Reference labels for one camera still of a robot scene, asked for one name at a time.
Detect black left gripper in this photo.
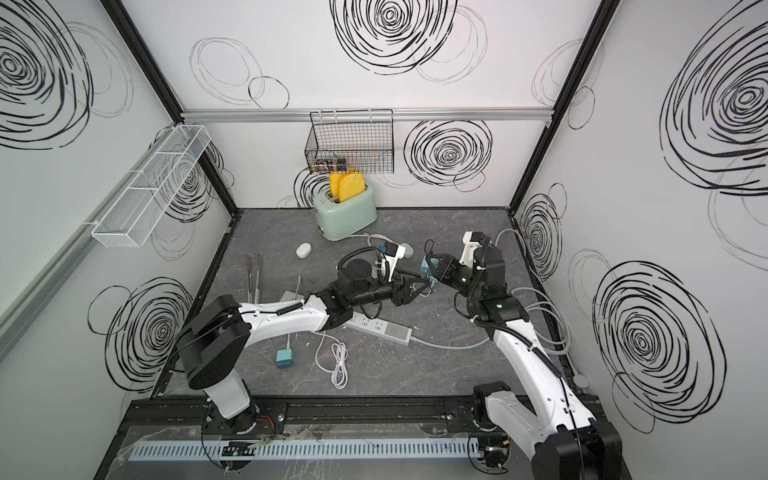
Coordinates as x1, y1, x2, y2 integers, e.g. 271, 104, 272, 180
348, 269, 429, 311

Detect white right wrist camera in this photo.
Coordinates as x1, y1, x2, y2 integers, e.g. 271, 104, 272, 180
459, 231, 485, 268

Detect white wire wall shelf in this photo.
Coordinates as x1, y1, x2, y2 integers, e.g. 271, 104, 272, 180
91, 125, 211, 248

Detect mint green toaster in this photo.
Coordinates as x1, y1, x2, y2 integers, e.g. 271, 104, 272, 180
313, 186, 377, 241

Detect white power strip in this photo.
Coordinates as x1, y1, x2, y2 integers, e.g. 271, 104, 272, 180
343, 312, 412, 346

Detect mint green earbud case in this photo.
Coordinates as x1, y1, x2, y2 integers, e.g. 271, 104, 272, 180
401, 243, 414, 259

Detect yellow toast slices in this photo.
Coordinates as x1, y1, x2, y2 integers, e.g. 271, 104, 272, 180
329, 172, 366, 203

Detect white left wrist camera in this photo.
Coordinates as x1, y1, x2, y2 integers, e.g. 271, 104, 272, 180
380, 241, 406, 282

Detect grey power strip cord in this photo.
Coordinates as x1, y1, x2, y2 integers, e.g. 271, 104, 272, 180
410, 227, 571, 361

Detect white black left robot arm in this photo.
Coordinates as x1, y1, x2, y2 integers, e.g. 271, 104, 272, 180
175, 275, 429, 421

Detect teal charger with black cable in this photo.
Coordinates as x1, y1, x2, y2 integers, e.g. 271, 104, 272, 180
420, 257, 434, 280

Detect white slotted cable duct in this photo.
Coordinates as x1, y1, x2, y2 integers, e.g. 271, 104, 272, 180
128, 438, 478, 462

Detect teal charger with lilac cable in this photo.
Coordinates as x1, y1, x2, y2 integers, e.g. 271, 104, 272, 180
275, 348, 294, 369

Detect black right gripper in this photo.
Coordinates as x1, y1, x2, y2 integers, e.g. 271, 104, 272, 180
429, 251, 485, 302

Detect white toaster power cord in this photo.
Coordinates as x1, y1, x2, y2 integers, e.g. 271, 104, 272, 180
350, 232, 397, 250

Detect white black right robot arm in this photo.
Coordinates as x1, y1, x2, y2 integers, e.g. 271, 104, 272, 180
424, 232, 623, 479

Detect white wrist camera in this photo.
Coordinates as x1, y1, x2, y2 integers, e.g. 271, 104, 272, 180
380, 241, 406, 282
459, 231, 485, 268

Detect black wire wall basket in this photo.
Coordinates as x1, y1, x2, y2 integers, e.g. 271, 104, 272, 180
304, 109, 395, 174

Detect white round speaker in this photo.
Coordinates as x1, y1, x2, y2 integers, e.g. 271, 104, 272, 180
295, 242, 312, 259

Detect metal kitchen tongs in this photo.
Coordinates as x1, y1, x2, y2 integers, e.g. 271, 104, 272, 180
246, 253, 263, 304

